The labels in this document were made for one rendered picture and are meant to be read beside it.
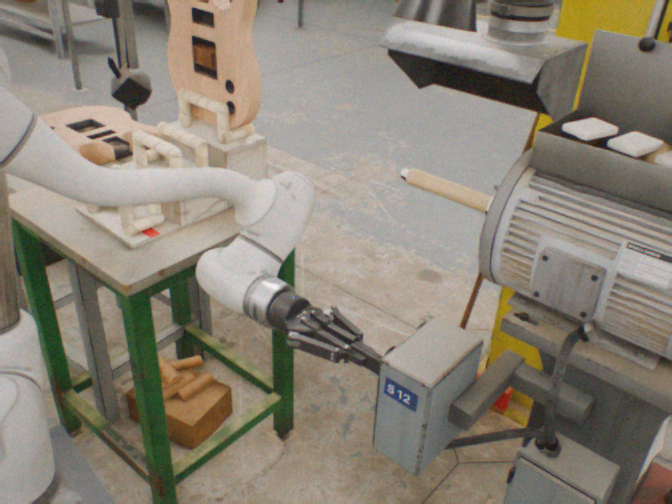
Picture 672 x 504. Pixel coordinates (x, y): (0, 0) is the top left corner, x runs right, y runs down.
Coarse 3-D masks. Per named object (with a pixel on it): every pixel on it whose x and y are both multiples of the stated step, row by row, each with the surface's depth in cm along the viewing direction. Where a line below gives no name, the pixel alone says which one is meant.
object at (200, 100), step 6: (180, 90) 180; (186, 90) 179; (180, 96) 181; (186, 96) 179; (192, 96) 177; (198, 96) 176; (204, 96) 176; (192, 102) 178; (198, 102) 176; (204, 102) 174; (210, 102) 173; (216, 102) 172; (210, 108) 173; (216, 108) 172; (222, 108) 171
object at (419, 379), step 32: (416, 352) 103; (448, 352) 103; (480, 352) 107; (384, 384) 103; (416, 384) 98; (448, 384) 101; (384, 416) 106; (416, 416) 100; (384, 448) 109; (416, 448) 103; (448, 448) 117
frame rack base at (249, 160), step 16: (192, 128) 185; (208, 128) 186; (176, 144) 187; (208, 144) 176; (240, 144) 176; (256, 144) 180; (192, 160) 184; (208, 160) 179; (224, 160) 174; (240, 160) 177; (256, 160) 182; (256, 176) 184
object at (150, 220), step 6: (144, 216) 166; (150, 216) 166; (156, 216) 167; (162, 216) 168; (138, 222) 163; (144, 222) 164; (150, 222) 165; (156, 222) 167; (126, 228) 162; (132, 228) 162; (138, 228) 163; (144, 228) 165; (132, 234) 164
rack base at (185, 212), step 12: (132, 168) 179; (156, 168) 180; (168, 168) 180; (168, 204) 170; (180, 204) 167; (192, 204) 170; (204, 204) 174; (216, 204) 177; (168, 216) 173; (180, 216) 169; (192, 216) 172; (204, 216) 175
